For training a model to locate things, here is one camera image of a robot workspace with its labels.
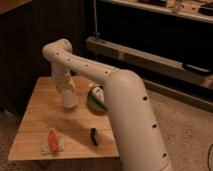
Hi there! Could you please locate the clear plastic wrapper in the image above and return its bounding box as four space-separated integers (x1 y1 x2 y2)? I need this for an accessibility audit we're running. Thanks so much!
41 136 64 155

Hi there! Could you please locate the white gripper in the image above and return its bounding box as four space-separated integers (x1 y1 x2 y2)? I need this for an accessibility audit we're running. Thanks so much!
53 73 76 94

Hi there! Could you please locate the black eraser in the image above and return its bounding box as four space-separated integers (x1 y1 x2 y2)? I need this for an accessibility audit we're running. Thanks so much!
90 128 99 146

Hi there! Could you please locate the metal vertical pole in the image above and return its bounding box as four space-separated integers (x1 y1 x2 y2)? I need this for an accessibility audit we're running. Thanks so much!
93 0 100 40

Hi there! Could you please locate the green round plate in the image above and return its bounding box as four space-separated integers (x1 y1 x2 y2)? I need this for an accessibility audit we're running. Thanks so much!
87 87 107 112

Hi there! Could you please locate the white shelf with items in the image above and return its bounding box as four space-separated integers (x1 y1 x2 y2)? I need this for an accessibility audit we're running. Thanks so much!
101 0 213 24

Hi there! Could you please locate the grey metal floor beam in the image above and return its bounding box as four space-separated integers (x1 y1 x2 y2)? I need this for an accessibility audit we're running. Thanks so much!
86 37 213 112

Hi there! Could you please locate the wooden folding table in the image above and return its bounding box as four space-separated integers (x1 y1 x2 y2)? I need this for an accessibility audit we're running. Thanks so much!
8 76 122 171

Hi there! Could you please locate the orange carrot toy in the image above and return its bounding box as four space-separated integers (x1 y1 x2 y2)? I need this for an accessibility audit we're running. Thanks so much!
48 130 58 153

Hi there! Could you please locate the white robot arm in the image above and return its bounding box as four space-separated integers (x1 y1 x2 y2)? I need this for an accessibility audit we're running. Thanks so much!
42 39 174 171

